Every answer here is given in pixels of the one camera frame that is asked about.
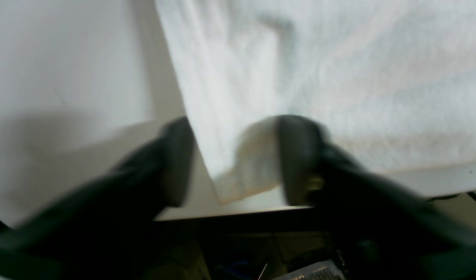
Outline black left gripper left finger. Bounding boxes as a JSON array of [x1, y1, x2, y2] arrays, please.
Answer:
[[0, 117, 195, 280]]

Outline white printed T-shirt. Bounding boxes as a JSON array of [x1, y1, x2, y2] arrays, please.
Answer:
[[155, 0, 476, 203]]

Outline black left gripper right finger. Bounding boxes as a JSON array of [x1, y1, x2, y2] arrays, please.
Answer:
[[277, 115, 476, 280]]

